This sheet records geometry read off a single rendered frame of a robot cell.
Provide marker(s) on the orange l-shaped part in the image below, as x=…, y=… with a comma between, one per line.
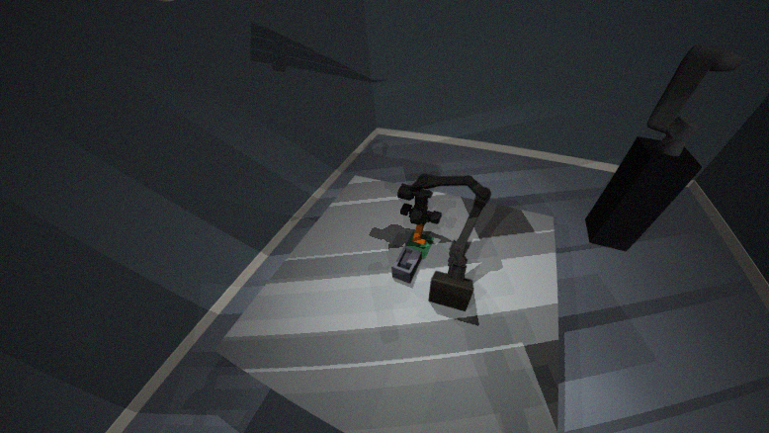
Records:
x=417, y=235

